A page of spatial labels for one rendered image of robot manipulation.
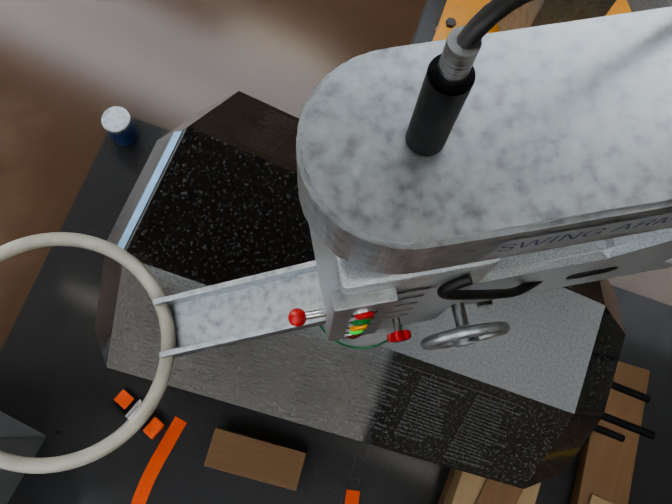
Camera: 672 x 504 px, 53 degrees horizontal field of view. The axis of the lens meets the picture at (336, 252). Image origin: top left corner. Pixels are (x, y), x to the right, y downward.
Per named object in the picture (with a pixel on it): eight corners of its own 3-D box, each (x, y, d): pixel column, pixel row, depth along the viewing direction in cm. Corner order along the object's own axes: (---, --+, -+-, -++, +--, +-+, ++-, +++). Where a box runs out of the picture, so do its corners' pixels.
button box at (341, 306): (372, 316, 109) (394, 279, 82) (376, 333, 108) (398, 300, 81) (324, 325, 108) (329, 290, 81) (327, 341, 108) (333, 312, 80)
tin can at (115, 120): (122, 152, 247) (112, 137, 234) (106, 132, 248) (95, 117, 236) (144, 136, 249) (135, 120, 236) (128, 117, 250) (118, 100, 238)
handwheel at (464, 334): (484, 288, 122) (508, 269, 108) (498, 342, 120) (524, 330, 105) (404, 302, 121) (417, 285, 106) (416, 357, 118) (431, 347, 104)
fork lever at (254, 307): (479, 208, 132) (479, 201, 127) (503, 303, 127) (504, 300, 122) (161, 286, 144) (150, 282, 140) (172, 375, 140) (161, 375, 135)
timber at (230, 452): (209, 463, 220) (203, 465, 208) (220, 427, 223) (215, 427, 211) (297, 488, 219) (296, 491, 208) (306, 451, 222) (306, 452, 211)
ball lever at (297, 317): (330, 303, 117) (330, 300, 114) (333, 321, 116) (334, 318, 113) (286, 311, 116) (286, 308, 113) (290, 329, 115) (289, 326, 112)
